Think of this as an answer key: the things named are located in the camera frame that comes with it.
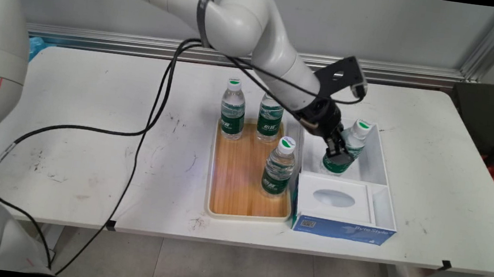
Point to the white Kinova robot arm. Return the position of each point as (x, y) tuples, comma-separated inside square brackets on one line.
[(242, 17)]

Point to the white table leg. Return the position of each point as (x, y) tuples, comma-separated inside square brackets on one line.
[(51, 239)]

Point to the white open box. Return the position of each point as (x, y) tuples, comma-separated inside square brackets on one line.
[(372, 162)]

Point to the blue patterned cloth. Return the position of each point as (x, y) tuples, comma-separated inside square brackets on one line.
[(36, 47)]

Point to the blue box with white insert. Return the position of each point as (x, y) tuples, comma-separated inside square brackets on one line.
[(339, 228)]

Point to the green label water bottle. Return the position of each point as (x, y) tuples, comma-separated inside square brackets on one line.
[(232, 113), (358, 135), (278, 170), (269, 122)]

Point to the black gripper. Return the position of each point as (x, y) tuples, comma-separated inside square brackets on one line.
[(321, 117)]

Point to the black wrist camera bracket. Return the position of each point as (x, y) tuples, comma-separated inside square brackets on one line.
[(340, 75)]

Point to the horizontal aluminium frame rail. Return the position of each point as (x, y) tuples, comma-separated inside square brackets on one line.
[(398, 74)]

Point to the wooden tray with cream rim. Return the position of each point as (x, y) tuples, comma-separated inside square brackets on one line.
[(237, 179)]

